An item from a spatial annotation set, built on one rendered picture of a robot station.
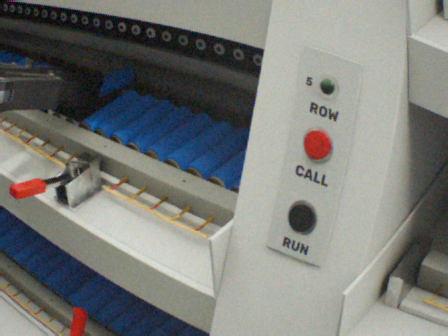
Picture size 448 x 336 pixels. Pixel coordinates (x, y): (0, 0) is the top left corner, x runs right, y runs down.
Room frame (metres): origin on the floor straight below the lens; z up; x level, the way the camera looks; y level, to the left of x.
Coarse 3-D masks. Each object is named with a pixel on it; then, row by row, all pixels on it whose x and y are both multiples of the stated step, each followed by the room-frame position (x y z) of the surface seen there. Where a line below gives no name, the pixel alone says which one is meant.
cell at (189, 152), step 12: (204, 132) 0.61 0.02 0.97; (216, 132) 0.61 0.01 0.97; (228, 132) 0.62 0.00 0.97; (192, 144) 0.60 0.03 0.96; (204, 144) 0.60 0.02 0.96; (216, 144) 0.61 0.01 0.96; (168, 156) 0.58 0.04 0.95; (180, 156) 0.58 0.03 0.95; (192, 156) 0.59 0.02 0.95; (180, 168) 0.58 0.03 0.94
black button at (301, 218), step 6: (300, 204) 0.43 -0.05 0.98; (294, 210) 0.43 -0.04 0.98; (300, 210) 0.43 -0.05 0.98; (306, 210) 0.43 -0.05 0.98; (288, 216) 0.43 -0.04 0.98; (294, 216) 0.43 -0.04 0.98; (300, 216) 0.43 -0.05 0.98; (306, 216) 0.43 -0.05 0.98; (312, 216) 0.43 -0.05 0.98; (294, 222) 0.43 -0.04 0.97; (300, 222) 0.43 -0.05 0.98; (306, 222) 0.43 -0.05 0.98; (312, 222) 0.43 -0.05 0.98; (294, 228) 0.43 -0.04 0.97; (300, 228) 0.43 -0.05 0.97; (306, 228) 0.43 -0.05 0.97
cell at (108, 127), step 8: (144, 96) 0.67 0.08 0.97; (136, 104) 0.66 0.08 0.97; (144, 104) 0.66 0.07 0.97; (152, 104) 0.67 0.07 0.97; (120, 112) 0.65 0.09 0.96; (128, 112) 0.65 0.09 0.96; (136, 112) 0.65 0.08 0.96; (112, 120) 0.64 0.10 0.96; (120, 120) 0.64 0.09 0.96; (128, 120) 0.64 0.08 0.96; (96, 128) 0.63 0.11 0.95; (104, 128) 0.63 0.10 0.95; (112, 128) 0.63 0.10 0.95; (104, 136) 0.63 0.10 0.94
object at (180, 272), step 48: (96, 48) 0.77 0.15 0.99; (144, 48) 0.73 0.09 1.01; (0, 144) 0.65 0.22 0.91; (0, 192) 0.61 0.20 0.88; (48, 192) 0.57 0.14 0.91; (96, 240) 0.52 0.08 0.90; (144, 240) 0.52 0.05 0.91; (192, 240) 0.52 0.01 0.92; (144, 288) 0.51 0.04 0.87; (192, 288) 0.47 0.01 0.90
